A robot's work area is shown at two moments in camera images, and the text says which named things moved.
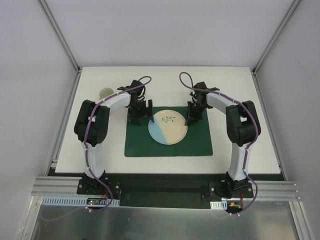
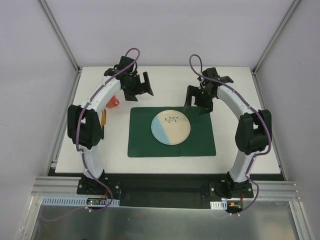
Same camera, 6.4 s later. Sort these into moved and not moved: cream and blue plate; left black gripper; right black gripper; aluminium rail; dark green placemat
Moved: left black gripper; right black gripper
Not moved: aluminium rail; dark green placemat; cream and blue plate
